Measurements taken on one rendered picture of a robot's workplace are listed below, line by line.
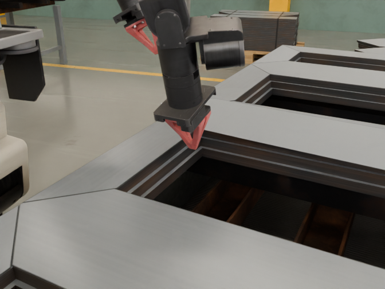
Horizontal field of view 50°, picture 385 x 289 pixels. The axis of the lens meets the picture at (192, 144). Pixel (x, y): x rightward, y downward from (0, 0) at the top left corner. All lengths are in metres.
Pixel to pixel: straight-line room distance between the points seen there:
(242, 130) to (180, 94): 0.20
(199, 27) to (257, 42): 4.46
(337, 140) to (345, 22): 6.93
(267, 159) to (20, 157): 0.54
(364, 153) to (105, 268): 0.47
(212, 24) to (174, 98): 0.12
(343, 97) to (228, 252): 0.76
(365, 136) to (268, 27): 4.23
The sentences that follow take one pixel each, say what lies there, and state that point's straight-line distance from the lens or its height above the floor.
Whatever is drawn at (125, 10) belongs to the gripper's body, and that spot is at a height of 1.08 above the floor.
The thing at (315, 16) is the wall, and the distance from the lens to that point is 7.69.
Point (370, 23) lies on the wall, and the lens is 7.71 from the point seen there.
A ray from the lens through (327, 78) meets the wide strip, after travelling 1.19.
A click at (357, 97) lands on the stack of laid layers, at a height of 0.84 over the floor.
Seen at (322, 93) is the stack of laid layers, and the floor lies 0.84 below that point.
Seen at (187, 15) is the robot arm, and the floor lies 1.10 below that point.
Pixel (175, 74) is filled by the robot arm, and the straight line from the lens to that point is 0.61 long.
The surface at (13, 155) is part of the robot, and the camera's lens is 0.96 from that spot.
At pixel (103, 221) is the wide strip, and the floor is 0.87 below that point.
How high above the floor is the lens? 1.17
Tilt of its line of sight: 25 degrees down
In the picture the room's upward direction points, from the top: straight up
